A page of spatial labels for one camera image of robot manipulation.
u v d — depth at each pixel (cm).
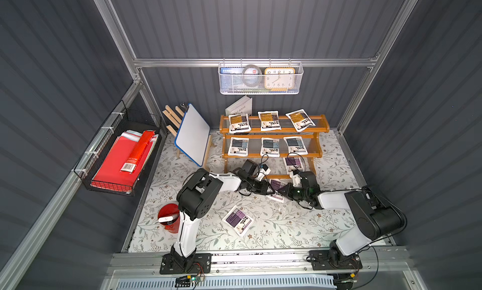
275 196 91
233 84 86
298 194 81
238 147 91
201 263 74
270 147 91
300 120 82
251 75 89
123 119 79
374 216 46
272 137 96
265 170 89
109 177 69
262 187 84
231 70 88
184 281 72
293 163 102
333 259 67
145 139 76
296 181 87
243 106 99
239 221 83
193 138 103
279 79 88
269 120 83
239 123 81
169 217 71
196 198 54
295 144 92
